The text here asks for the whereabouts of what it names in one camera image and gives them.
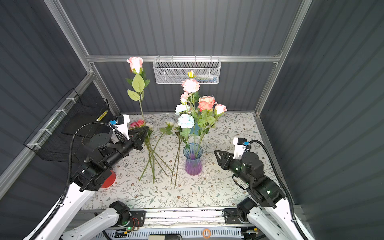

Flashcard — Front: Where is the pink carnation flower stem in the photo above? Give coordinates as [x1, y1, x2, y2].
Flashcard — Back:
[181, 70, 200, 104]

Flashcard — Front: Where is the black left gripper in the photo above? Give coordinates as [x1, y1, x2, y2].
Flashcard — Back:
[106, 125, 147, 171]

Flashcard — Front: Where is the coral pink rose stem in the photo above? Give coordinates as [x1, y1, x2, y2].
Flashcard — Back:
[197, 96, 217, 145]

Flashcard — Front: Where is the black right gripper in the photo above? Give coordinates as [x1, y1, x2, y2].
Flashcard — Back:
[214, 147, 251, 187]

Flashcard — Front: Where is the bunch of lying flowers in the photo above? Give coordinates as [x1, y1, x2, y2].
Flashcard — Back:
[125, 114, 183, 192]

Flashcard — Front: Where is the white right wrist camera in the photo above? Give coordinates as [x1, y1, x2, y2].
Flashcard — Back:
[233, 137, 249, 160]

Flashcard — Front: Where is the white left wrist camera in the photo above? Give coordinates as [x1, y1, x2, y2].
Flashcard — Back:
[109, 115, 130, 139]

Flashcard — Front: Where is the black wire wall basket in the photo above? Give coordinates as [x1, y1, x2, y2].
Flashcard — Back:
[24, 84, 112, 162]

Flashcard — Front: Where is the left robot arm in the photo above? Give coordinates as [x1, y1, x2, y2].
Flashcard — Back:
[25, 125, 149, 240]

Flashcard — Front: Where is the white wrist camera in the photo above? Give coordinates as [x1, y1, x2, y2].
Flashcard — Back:
[233, 137, 249, 160]
[109, 115, 130, 139]

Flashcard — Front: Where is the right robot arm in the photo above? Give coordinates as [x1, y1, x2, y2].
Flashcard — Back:
[214, 150, 314, 240]

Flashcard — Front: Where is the purple ribbed glass vase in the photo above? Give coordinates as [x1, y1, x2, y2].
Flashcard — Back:
[183, 144, 203, 176]

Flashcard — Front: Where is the white wire wall basket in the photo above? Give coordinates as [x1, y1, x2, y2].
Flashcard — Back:
[153, 60, 222, 85]

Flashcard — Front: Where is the pale pink rose stem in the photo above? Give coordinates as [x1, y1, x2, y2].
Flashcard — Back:
[127, 57, 150, 125]

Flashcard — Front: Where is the red pen cup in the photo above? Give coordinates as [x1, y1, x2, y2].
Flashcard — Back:
[101, 170, 116, 189]

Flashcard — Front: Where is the white blue carnation stem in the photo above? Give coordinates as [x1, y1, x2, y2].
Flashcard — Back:
[175, 104, 196, 149]

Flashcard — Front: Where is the light pink rose stem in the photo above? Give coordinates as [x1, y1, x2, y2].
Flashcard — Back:
[204, 104, 227, 135]

